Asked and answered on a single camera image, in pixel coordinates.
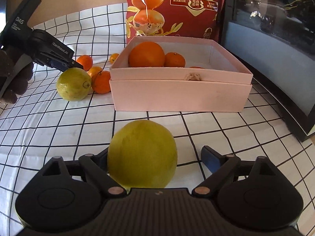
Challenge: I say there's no large orange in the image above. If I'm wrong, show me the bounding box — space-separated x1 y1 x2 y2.
128 41 165 68

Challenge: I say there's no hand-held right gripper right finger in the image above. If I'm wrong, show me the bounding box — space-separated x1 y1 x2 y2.
192 146 280 198

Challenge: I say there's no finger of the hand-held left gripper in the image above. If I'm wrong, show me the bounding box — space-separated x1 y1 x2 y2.
47 58 84 71

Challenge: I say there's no person's left hand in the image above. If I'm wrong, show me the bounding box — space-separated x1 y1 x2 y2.
0 47 34 104

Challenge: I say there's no small green citrus fruit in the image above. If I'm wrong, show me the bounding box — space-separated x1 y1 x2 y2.
107 119 178 189

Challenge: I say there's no large green citrus fruit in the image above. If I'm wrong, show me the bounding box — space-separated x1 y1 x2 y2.
56 68 92 101

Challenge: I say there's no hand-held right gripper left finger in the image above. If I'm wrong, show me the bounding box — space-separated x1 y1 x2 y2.
41 150 127 198

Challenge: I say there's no pink cardboard box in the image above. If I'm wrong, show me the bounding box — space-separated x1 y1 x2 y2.
109 36 253 113

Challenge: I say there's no red snack bag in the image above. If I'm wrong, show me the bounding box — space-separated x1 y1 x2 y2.
122 0 228 44

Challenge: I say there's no black-checked white tablecloth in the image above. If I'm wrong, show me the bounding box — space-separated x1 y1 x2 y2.
0 2 315 236

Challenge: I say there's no small orange mandarin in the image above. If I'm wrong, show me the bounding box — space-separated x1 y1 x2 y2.
87 66 102 77

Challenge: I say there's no dark monitor right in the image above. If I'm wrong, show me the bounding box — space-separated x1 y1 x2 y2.
219 0 315 142

